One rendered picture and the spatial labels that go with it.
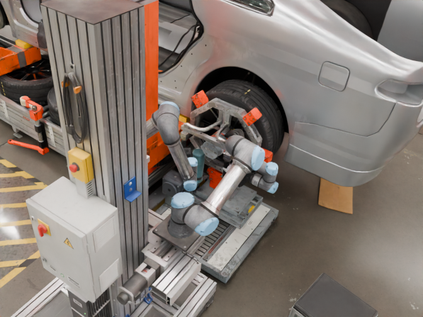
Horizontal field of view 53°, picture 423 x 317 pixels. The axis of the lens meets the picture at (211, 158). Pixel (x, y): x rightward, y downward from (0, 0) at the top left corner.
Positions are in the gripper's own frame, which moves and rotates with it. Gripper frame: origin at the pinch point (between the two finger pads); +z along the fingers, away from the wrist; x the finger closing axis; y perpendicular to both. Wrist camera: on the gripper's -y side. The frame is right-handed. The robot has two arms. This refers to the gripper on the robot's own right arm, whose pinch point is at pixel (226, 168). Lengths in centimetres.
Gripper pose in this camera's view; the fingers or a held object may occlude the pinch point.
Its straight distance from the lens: 269.8
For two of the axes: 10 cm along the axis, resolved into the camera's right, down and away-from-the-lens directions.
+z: -8.4, -4.0, 3.7
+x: -5.4, 4.9, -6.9
